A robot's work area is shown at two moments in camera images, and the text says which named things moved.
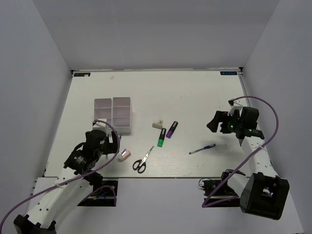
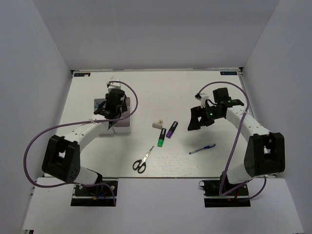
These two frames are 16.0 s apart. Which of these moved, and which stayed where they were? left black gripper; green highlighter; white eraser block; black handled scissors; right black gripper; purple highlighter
Moved: right black gripper; left black gripper
Stayed: white eraser block; green highlighter; black handled scissors; purple highlighter
